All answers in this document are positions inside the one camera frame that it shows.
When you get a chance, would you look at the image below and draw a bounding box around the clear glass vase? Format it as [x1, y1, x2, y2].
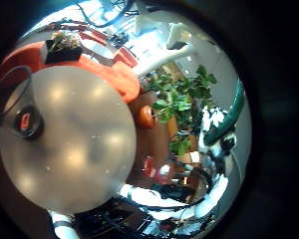
[0, 65, 46, 140]

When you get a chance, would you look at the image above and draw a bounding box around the red seat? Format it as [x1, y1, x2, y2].
[114, 46, 139, 69]

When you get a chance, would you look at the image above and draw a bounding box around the green leafy plant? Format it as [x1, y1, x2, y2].
[144, 64, 218, 157]

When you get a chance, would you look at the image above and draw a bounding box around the red glossy stool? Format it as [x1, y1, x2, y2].
[143, 155, 170, 185]

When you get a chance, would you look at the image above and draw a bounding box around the curved orange sofa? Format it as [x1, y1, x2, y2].
[0, 41, 142, 104]

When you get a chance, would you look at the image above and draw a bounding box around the black equipment cart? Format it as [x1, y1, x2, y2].
[73, 195, 190, 239]

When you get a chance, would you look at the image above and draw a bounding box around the black cable loop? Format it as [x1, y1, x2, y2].
[77, 0, 137, 30]

